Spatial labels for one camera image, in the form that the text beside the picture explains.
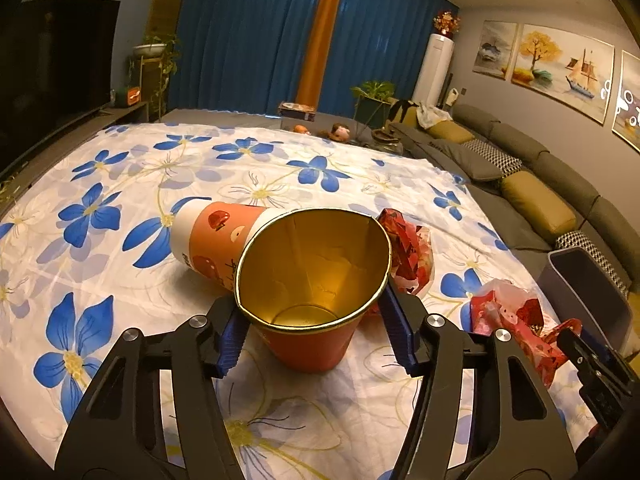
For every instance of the small checkered cushion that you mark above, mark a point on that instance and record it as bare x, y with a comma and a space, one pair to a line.
497, 155

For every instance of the grey sectional sofa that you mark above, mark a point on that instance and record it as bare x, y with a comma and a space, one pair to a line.
555, 160

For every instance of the orange curtain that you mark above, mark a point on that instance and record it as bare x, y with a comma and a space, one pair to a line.
322, 35

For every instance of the grey trash bin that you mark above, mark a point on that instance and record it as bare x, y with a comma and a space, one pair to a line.
590, 295

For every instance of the red and white wrapper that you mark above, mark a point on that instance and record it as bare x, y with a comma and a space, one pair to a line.
520, 315

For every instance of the red and gold flower ornament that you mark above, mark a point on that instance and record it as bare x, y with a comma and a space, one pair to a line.
446, 24

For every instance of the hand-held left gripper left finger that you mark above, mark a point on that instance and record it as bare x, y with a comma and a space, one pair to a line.
230, 340

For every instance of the red paper cup gold inside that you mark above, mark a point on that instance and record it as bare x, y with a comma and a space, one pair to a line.
310, 270

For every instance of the sailboat and tree painting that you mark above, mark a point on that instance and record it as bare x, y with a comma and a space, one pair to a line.
562, 72

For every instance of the white standing air conditioner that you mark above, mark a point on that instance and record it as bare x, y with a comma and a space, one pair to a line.
432, 70

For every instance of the blue floral bed sheet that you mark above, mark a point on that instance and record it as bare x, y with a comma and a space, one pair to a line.
125, 280

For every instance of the gold plant stand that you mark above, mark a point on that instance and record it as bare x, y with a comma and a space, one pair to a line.
152, 85

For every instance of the large yellow cushion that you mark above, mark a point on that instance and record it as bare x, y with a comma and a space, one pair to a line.
537, 200

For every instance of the grey cushion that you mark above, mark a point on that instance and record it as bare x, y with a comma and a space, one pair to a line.
455, 160

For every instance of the white cloth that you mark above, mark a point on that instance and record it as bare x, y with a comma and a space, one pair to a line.
434, 114

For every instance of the trailing potted plant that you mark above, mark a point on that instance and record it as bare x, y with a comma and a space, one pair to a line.
152, 50

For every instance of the black flat television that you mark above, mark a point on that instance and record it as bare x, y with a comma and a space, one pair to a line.
55, 70

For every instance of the red paper cup white base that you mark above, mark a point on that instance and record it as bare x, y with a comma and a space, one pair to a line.
215, 240

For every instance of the painting with white marks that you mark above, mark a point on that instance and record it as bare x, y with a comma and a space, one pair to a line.
627, 105

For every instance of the small yellow cushion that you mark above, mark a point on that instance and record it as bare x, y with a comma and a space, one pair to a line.
450, 131

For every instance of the small grey landscape painting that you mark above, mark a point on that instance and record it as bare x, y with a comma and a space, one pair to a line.
495, 50

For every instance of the blue curtain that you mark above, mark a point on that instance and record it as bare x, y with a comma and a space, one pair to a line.
385, 35
240, 35

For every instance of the dark green plant pot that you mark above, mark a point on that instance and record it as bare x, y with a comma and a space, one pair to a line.
372, 110

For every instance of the small orange toy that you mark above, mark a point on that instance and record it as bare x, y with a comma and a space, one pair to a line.
300, 129

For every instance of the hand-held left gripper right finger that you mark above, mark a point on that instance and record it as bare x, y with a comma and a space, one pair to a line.
400, 330

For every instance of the colourful box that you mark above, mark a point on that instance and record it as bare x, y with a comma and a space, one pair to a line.
296, 115

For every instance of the dark television cabinet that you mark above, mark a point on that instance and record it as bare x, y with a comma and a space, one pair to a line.
120, 115

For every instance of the large checkered cushion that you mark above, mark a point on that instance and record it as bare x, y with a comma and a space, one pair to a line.
595, 255

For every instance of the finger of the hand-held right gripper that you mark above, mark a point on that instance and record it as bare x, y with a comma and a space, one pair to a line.
580, 360

